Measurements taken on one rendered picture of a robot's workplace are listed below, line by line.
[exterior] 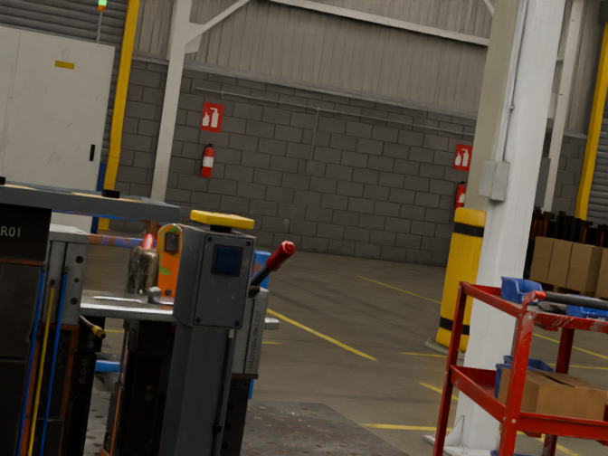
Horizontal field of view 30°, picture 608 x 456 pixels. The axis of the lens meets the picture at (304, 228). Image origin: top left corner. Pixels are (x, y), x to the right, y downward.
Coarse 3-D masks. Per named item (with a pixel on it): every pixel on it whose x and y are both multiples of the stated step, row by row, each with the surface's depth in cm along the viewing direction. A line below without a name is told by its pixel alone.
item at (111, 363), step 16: (160, 224) 456; (176, 224) 438; (96, 240) 336; (112, 240) 338; (128, 240) 340; (256, 256) 357; (256, 272) 358; (96, 352) 378; (96, 368) 340; (112, 368) 342; (96, 384) 421; (112, 384) 385
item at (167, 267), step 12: (168, 228) 182; (180, 228) 183; (168, 240) 181; (180, 240) 182; (168, 252) 181; (180, 252) 182; (168, 264) 181; (156, 276) 181; (168, 276) 181; (168, 288) 181
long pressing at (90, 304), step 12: (84, 300) 159; (96, 300) 161; (108, 300) 163; (120, 300) 167; (132, 300) 168; (144, 300) 168; (168, 300) 172; (84, 312) 154; (96, 312) 155; (108, 312) 155; (120, 312) 156; (132, 312) 157; (144, 312) 157; (156, 312) 158; (168, 312) 159; (264, 324) 165; (276, 324) 167
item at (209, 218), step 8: (192, 216) 136; (200, 216) 133; (208, 216) 131; (216, 216) 131; (224, 216) 132; (232, 216) 134; (240, 216) 136; (208, 224) 131; (216, 224) 132; (224, 224) 132; (232, 224) 132; (240, 224) 133; (248, 224) 133; (224, 232) 134
